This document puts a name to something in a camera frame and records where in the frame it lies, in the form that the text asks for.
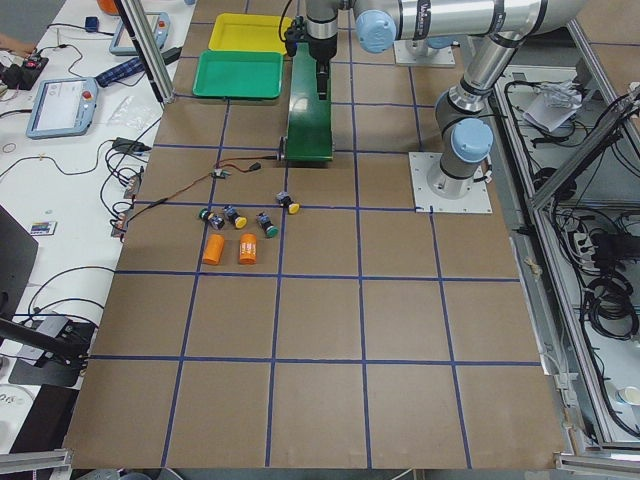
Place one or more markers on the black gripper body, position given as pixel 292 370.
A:
pixel 320 48

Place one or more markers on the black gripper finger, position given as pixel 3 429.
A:
pixel 320 78
pixel 326 80

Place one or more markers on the yellow push button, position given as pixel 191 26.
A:
pixel 234 217
pixel 286 202

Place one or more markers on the green push button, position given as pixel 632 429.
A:
pixel 212 219
pixel 269 229

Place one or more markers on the orange cylinder with 4680 label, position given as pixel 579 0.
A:
pixel 247 254

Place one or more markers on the plain orange cylinder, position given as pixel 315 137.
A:
pixel 213 250

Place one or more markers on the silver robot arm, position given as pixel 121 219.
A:
pixel 504 27
pixel 324 11

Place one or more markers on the green conveyor belt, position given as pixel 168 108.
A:
pixel 309 131

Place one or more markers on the green plastic tray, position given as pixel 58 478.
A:
pixel 245 75

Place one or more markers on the yellow plastic tray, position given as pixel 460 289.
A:
pixel 247 32

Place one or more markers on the black power adapter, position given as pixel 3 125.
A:
pixel 171 55

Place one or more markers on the crumpled white paper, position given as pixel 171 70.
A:
pixel 554 104

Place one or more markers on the near teach pendant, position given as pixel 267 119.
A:
pixel 63 108

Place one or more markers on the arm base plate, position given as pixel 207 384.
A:
pixel 435 52
pixel 435 192

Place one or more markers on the aluminium frame post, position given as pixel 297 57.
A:
pixel 135 21

